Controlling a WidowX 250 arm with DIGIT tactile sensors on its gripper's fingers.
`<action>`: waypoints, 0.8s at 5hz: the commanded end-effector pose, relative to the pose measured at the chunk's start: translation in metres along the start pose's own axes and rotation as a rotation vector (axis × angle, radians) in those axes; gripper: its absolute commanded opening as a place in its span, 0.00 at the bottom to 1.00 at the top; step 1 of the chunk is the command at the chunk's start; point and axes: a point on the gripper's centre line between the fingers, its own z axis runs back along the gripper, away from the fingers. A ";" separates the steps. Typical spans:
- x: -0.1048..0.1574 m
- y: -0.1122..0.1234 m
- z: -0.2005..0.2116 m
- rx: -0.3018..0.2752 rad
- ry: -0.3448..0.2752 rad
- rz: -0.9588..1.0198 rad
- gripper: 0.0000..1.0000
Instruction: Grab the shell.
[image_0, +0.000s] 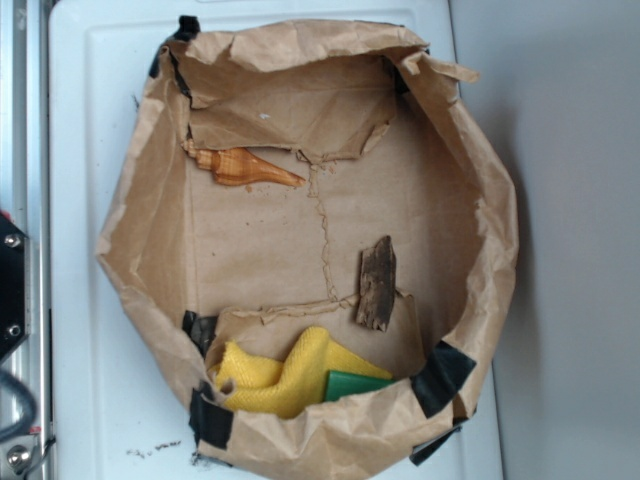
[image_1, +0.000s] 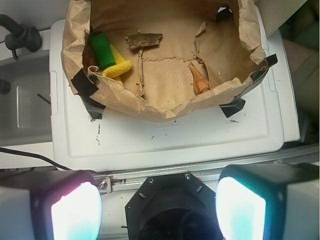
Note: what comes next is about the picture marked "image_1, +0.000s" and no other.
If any crumpled brown paper bag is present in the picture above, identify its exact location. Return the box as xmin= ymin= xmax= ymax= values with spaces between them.
xmin=61 ymin=0 xmax=267 ymax=123

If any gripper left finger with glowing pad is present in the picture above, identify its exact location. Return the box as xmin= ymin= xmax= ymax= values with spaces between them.
xmin=0 ymin=170 xmax=102 ymax=240

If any yellow woven cloth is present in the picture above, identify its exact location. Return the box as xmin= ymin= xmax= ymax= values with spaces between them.
xmin=101 ymin=44 xmax=132 ymax=85

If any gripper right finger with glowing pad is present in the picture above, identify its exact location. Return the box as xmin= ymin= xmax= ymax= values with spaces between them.
xmin=215 ymin=163 xmax=320 ymax=240

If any thin black cable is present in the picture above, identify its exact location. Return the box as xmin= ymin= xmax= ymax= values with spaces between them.
xmin=0 ymin=146 xmax=72 ymax=171

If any black tape strip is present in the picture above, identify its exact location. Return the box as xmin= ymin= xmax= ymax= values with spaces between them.
xmin=219 ymin=98 xmax=246 ymax=118
xmin=250 ymin=54 xmax=278 ymax=89
xmin=70 ymin=68 xmax=106 ymax=120

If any black tape strip left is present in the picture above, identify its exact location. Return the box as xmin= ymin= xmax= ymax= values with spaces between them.
xmin=70 ymin=68 xmax=106 ymax=120

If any black tape strip upper right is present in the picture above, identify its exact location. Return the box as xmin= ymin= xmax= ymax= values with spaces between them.
xmin=250 ymin=54 xmax=278 ymax=89

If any brown bark piece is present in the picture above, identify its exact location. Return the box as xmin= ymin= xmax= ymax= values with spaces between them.
xmin=124 ymin=33 xmax=163 ymax=50

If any black clamp knob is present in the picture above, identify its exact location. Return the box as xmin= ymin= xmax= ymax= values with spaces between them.
xmin=0 ymin=14 xmax=43 ymax=60

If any orange spiral shell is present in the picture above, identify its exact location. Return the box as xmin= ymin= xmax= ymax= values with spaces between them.
xmin=188 ymin=62 xmax=210 ymax=95

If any white plastic bin lid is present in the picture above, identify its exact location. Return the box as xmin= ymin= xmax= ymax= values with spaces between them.
xmin=49 ymin=20 xmax=287 ymax=172

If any black octagonal mount plate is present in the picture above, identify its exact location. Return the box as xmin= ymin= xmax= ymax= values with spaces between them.
xmin=125 ymin=172 xmax=224 ymax=240

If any aluminium extrusion rail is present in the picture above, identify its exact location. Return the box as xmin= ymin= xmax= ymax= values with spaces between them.
xmin=0 ymin=143 xmax=320 ymax=193

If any green plastic block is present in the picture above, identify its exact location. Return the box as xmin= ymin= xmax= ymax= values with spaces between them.
xmin=89 ymin=33 xmax=116 ymax=71

